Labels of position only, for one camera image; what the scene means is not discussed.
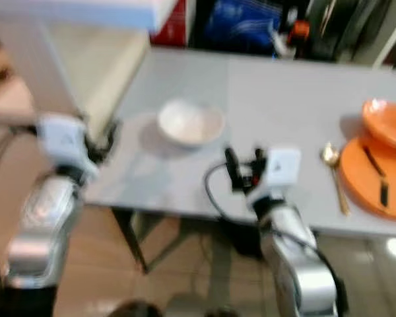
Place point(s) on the blue bag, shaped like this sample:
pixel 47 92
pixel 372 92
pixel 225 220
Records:
pixel 241 26

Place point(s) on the small orange item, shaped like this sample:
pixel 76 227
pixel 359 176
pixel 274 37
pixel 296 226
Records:
pixel 300 30

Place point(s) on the white counter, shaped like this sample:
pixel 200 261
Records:
pixel 79 10

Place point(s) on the red box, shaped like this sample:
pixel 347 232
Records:
pixel 168 30

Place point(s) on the white bowl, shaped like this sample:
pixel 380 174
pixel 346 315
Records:
pixel 190 124

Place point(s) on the black knife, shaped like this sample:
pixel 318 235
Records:
pixel 376 168

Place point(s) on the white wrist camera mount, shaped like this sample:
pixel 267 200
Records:
pixel 284 166
pixel 63 140

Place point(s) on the gold spoon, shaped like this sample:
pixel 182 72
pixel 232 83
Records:
pixel 330 156

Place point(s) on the black bag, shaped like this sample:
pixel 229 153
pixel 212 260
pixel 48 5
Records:
pixel 350 30

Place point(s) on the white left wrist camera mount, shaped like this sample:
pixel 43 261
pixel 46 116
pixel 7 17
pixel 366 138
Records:
pixel 63 140

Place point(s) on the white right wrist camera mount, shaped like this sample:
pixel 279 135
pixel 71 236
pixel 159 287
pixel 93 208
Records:
pixel 284 166

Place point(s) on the grey metal table frame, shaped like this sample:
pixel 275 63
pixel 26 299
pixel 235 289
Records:
pixel 131 241

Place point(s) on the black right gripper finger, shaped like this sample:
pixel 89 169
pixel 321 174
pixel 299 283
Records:
pixel 232 165
pixel 259 157

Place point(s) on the orange bowl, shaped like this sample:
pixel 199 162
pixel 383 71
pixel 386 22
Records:
pixel 386 124

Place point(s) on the orange plate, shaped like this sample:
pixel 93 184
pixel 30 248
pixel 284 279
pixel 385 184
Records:
pixel 360 178

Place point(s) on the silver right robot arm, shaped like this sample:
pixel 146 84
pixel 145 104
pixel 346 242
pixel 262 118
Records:
pixel 307 277

